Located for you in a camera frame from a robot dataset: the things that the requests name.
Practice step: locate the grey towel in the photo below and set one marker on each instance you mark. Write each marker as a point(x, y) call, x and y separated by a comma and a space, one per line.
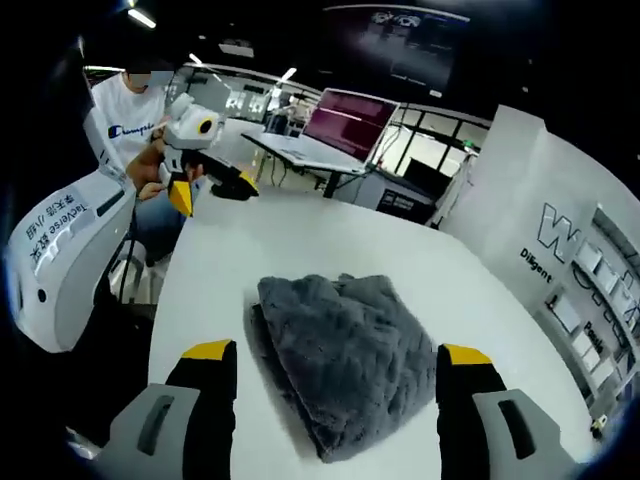
point(345, 360)

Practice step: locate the small yellow black object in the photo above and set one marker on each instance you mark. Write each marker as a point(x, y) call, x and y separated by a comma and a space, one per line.
point(598, 426)

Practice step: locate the white labelled device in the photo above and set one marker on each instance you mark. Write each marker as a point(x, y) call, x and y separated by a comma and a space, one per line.
point(75, 270)

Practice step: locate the black monitor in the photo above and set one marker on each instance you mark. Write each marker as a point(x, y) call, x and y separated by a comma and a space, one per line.
point(425, 172)

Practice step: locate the grey cabinet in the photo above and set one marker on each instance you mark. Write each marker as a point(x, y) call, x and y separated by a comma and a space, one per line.
point(365, 192)

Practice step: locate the white desk with black legs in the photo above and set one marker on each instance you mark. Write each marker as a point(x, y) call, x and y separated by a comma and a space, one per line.
point(300, 147)

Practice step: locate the monitor with purple screen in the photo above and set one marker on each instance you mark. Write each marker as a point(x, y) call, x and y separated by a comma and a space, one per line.
point(350, 122)

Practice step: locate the ceiling light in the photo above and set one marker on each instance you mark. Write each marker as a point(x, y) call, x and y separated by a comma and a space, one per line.
point(195, 59)
point(141, 17)
point(288, 74)

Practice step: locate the ceiling air vent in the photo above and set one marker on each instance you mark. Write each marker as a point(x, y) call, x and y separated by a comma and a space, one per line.
point(235, 50)

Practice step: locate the row of white wall frames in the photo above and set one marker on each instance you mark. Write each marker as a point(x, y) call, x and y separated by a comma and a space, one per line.
point(605, 280)

